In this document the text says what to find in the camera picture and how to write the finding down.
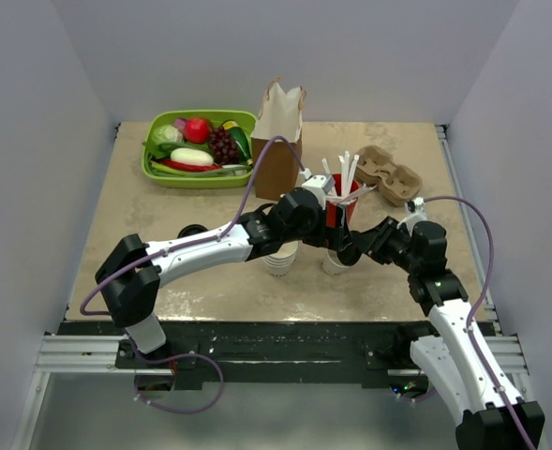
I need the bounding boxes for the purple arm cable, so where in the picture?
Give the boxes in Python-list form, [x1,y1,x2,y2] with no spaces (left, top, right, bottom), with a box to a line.
[78,135,307,316]
[418,195,537,450]

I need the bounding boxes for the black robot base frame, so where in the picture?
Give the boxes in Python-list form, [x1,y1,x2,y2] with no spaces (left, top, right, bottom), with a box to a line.
[58,321,436,390]

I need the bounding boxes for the white paper cup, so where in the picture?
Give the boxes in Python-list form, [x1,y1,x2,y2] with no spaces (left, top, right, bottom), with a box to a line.
[321,250,349,276]

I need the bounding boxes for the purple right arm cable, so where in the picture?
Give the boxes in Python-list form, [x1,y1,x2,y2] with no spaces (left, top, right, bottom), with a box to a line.
[418,195,537,450]

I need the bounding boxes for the stack of black lids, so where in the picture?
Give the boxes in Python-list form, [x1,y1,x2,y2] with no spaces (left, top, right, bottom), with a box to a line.
[177,224,208,238]

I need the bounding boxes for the green plastic basket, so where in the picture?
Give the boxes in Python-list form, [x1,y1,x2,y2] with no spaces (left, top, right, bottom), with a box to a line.
[142,110,256,189]

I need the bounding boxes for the green scallion stalk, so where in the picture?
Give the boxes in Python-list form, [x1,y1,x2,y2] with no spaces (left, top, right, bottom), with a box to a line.
[150,160,252,178]

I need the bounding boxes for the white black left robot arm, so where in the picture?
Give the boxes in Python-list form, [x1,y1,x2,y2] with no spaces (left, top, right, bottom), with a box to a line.
[95,187,350,368]

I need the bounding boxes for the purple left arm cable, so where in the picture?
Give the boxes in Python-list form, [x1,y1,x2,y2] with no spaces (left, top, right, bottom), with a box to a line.
[78,135,307,316]

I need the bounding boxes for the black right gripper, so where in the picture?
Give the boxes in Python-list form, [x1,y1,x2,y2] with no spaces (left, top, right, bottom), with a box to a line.
[352,216,421,274]

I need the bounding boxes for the brown pulp cup carrier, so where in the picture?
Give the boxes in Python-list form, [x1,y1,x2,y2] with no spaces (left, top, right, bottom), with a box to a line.
[354,145,423,206]

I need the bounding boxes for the red apple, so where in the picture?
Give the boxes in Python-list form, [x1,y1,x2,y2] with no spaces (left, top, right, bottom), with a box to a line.
[183,117,213,144]

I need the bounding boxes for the red chili pepper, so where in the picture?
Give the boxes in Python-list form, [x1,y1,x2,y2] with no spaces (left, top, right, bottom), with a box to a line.
[158,158,221,173]

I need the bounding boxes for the stack of white paper cups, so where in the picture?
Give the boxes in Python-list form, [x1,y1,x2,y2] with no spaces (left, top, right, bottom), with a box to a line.
[262,242,299,277]

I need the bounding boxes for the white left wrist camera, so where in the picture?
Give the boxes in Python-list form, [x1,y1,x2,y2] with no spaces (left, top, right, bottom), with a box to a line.
[300,168,335,209]

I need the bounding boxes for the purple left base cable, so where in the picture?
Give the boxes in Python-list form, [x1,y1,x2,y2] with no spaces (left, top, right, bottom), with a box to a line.
[133,351,225,413]

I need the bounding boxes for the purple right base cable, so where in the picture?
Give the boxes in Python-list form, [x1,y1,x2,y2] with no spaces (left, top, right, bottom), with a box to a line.
[395,374,440,404]

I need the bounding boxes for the white daikon radish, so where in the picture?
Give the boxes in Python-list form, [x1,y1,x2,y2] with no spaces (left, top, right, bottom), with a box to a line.
[170,147,214,165]

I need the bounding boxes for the green cabbage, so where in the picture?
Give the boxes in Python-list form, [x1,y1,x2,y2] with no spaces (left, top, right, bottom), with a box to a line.
[151,124,184,145]

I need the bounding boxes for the brown paper bag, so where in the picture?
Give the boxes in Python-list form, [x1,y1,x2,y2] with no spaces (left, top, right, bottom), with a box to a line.
[251,77,306,201]

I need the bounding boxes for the purple onion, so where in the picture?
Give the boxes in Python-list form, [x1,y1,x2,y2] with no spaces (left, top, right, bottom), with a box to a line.
[173,117,187,133]

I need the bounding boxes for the red plastic cup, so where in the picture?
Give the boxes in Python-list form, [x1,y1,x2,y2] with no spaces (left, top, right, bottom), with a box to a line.
[325,173,360,228]

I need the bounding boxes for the dark red grape bunch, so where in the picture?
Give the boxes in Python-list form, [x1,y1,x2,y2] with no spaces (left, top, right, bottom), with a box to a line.
[207,127,240,165]

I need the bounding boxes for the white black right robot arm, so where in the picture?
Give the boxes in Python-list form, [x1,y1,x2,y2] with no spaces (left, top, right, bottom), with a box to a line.
[341,217,545,449]

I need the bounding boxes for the white wrapped straw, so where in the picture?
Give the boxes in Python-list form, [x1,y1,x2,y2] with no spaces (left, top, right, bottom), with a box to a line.
[339,151,359,198]

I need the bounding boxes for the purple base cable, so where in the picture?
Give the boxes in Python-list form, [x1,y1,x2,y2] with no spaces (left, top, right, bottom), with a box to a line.
[395,374,440,404]
[133,351,225,413]

